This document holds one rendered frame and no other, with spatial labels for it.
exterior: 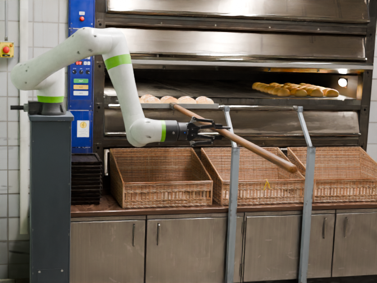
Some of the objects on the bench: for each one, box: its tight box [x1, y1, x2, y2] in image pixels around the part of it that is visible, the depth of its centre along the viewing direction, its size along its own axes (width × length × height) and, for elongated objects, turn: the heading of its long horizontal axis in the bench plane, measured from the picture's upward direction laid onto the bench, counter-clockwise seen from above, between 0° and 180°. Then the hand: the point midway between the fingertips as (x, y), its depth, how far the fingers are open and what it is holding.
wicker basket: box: [109, 147, 213, 208], centre depth 437 cm, size 49×56×28 cm
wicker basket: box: [287, 147, 377, 203], centre depth 467 cm, size 49×56×28 cm
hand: (222, 131), depth 306 cm, fingers closed on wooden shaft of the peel, 3 cm apart
